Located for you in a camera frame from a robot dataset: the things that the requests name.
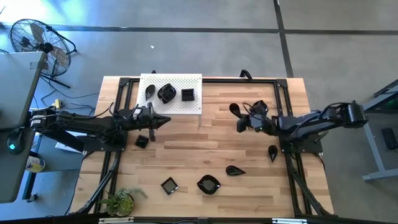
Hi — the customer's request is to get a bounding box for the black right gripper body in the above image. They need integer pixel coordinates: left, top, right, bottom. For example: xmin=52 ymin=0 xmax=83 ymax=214
xmin=236 ymin=115 xmax=261 ymax=134

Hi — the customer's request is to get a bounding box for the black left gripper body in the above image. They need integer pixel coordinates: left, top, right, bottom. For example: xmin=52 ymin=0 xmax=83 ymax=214
xmin=132 ymin=101 xmax=156 ymax=142

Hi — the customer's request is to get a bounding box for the black teardrop mini plate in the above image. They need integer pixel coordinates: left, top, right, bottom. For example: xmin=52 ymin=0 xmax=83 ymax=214
xmin=229 ymin=103 xmax=243 ymax=119
xmin=225 ymin=165 xmax=247 ymax=177
xmin=267 ymin=144 xmax=279 ymax=164
xmin=144 ymin=83 xmax=156 ymax=101

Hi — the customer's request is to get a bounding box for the black leaf-shaped mini plate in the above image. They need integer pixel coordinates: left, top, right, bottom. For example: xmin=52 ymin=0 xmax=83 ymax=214
xmin=157 ymin=83 xmax=177 ymax=105
xmin=196 ymin=174 xmax=222 ymax=196
xmin=253 ymin=100 xmax=269 ymax=114

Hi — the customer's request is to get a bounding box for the black square mini plate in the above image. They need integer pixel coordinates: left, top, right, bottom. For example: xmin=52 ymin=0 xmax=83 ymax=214
xmin=180 ymin=88 xmax=195 ymax=103
xmin=134 ymin=134 xmax=150 ymax=149
xmin=160 ymin=176 xmax=180 ymax=196

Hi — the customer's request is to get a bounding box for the white perforated metal shelf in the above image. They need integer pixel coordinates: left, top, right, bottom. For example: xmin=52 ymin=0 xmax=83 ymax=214
xmin=135 ymin=73 xmax=203 ymax=126

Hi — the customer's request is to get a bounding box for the black clamp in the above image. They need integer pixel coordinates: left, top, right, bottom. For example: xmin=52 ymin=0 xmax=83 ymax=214
xmin=239 ymin=68 xmax=254 ymax=82

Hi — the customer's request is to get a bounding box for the white paper sheet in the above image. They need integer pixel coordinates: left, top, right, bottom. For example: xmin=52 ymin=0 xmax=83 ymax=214
xmin=55 ymin=130 xmax=85 ymax=154

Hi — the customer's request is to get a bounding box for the black diagonal support beam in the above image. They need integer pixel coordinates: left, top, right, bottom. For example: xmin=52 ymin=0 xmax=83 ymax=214
xmin=34 ymin=127 xmax=86 ymax=153

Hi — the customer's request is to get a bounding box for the potted green plant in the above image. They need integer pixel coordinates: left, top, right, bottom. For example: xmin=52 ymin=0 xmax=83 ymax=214
xmin=98 ymin=187 xmax=149 ymax=218

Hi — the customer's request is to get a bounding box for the yellow white can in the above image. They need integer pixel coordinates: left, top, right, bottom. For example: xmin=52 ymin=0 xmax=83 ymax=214
xmin=25 ymin=155 xmax=46 ymax=174

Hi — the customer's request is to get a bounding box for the black floor fan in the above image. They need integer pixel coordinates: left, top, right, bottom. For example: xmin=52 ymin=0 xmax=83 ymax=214
xmin=8 ymin=18 xmax=78 ymax=90

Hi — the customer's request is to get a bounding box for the grey metal side table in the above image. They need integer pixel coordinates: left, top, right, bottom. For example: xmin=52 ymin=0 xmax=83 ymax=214
xmin=353 ymin=79 xmax=398 ymax=182

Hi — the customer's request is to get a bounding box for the grey equipment cart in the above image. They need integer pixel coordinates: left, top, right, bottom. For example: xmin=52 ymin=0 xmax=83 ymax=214
xmin=0 ymin=51 xmax=47 ymax=205

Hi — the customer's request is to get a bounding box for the black device green light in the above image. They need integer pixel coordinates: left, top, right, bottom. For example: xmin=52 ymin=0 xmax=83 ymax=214
xmin=6 ymin=126 xmax=26 ymax=156

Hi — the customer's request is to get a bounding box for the black handheld device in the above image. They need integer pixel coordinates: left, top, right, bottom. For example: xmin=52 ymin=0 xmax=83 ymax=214
xmin=381 ymin=127 xmax=398 ymax=151

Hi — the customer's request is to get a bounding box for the black aluminium table frame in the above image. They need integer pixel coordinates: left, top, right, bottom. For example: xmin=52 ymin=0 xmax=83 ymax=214
xmin=70 ymin=76 xmax=336 ymax=218

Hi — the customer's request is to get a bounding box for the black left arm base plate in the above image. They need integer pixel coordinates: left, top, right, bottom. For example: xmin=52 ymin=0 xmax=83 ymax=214
xmin=82 ymin=128 xmax=127 ymax=154

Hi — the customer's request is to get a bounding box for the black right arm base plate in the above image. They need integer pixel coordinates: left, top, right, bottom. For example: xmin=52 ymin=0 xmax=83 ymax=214
xmin=279 ymin=129 xmax=324 ymax=155

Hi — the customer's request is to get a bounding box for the silver metal bracket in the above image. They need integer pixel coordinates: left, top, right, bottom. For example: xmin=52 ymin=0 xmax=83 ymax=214
xmin=98 ymin=217 xmax=134 ymax=223
xmin=272 ymin=218 xmax=308 ymax=224

